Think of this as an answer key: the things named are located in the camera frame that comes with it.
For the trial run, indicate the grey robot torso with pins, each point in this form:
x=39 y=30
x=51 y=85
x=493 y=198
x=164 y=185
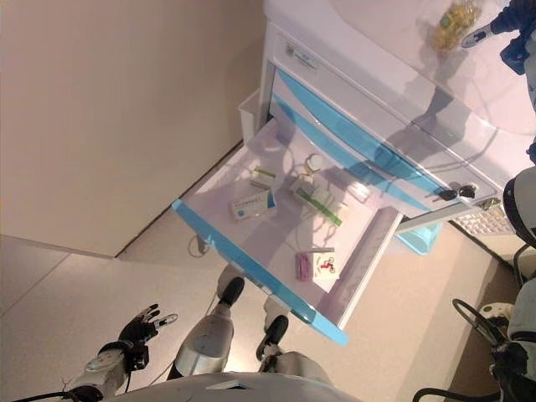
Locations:
x=234 y=391

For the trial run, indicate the white card red print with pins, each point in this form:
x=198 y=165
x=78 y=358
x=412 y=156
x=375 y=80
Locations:
x=326 y=274

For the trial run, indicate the small white packet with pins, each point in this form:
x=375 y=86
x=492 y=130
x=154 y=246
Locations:
x=361 y=192

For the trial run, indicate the blue white medicine box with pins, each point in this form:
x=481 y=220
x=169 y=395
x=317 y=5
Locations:
x=251 y=205

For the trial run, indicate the white medical cart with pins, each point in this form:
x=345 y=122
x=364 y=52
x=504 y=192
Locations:
x=377 y=63

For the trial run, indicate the silver cart latch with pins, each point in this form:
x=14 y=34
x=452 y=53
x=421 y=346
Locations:
x=488 y=204

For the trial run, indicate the cart logo sticker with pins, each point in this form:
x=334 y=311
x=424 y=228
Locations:
x=301 y=54

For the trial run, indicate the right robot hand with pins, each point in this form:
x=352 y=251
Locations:
x=515 y=21

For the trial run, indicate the yellow pill bag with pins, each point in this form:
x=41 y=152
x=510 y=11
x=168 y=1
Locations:
x=454 y=25

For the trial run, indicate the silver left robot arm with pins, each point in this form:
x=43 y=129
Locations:
x=106 y=360

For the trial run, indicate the silver left robot leg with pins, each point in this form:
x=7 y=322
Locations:
x=201 y=347

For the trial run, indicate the clear plastic bag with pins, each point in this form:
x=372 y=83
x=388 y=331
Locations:
x=331 y=201

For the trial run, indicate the pink blister pack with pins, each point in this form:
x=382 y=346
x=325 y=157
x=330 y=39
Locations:
x=303 y=266

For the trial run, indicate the black keys in lock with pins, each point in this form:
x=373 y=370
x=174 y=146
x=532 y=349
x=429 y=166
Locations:
x=448 y=194

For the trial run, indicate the long green white medicine box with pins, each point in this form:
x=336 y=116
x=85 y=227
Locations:
x=303 y=190

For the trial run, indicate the white side bin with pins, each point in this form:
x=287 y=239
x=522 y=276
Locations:
x=251 y=117

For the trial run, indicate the small green white medicine box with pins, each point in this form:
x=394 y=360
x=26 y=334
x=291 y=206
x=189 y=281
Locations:
x=261 y=178

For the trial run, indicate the white mesh basket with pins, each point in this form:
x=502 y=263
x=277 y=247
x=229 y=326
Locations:
x=481 y=222

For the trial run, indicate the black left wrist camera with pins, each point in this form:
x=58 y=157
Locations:
x=141 y=358

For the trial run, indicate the white bin blue lid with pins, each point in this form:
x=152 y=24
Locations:
x=419 y=238

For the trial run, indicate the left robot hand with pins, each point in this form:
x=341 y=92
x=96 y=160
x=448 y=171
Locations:
x=136 y=328

